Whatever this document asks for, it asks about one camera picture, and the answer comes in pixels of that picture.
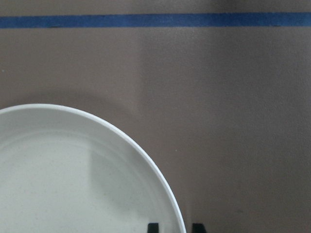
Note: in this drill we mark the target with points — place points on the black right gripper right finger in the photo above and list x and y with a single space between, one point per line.
198 228

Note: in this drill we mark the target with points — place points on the cream round plate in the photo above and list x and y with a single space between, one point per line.
63 170

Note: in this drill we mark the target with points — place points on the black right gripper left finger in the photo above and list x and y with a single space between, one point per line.
153 227

